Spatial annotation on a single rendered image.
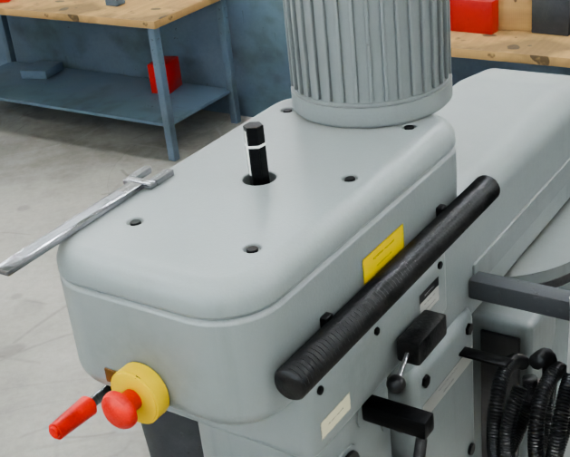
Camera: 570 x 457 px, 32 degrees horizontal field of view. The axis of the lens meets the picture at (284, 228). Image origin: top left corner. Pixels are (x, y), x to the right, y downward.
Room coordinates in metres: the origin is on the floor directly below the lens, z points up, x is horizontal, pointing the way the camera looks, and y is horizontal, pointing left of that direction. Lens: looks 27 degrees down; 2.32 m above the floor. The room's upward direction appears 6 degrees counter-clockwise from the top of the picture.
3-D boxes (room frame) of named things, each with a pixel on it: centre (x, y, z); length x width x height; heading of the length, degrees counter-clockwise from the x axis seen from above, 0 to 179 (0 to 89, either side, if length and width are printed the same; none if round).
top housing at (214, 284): (0.99, 0.01, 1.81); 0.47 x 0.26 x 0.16; 144
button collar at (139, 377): (0.80, 0.16, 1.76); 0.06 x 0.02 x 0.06; 54
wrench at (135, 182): (0.92, 0.20, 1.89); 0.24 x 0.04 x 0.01; 146
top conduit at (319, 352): (0.92, -0.12, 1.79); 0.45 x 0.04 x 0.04; 144
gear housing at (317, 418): (1.02, -0.01, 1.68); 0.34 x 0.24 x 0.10; 144
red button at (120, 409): (0.78, 0.17, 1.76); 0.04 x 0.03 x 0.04; 54
